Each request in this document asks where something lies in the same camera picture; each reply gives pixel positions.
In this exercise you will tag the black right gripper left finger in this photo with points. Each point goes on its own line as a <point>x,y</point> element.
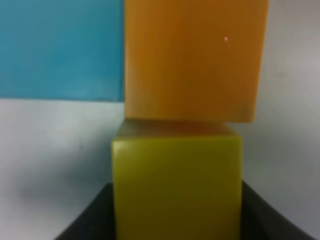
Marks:
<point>97,222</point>

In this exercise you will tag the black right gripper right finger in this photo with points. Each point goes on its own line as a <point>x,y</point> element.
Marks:
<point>260,221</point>

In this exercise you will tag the yellow cube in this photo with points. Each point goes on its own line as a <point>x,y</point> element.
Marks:
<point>177,180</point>

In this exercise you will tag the orange cube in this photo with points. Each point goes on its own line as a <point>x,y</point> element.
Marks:
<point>193,60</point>

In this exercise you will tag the blue cube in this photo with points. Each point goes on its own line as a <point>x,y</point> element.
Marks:
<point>62,49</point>

